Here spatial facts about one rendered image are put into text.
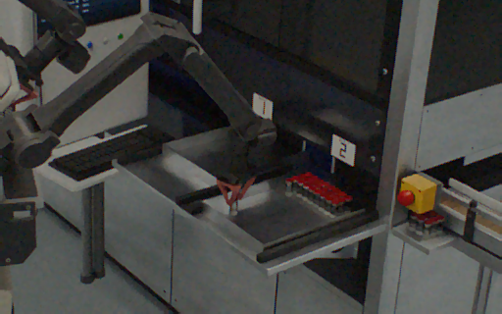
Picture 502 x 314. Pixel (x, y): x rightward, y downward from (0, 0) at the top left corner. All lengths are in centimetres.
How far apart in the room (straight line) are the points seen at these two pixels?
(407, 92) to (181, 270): 133
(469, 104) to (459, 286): 60
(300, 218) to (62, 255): 169
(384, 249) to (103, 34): 109
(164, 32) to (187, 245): 148
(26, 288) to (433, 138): 188
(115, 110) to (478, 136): 116
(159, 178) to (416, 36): 83
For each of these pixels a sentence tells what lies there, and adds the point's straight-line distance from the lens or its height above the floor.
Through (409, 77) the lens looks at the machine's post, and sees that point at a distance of 250.
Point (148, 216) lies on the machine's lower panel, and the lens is 365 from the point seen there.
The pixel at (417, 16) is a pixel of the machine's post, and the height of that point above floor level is 145.
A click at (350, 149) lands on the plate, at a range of 270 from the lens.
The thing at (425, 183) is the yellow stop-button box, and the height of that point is 103.
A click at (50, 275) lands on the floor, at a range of 404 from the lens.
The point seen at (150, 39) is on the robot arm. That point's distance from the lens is 212.
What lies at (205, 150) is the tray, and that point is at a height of 88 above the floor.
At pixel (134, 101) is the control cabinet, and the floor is 88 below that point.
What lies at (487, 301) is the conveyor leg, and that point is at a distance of 275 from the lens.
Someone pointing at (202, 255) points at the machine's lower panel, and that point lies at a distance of 342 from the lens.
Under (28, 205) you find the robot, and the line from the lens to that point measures 237.
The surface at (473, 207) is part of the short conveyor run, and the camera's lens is 259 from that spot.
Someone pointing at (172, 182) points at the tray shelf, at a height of 88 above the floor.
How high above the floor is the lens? 217
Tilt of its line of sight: 25 degrees down
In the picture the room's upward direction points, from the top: 4 degrees clockwise
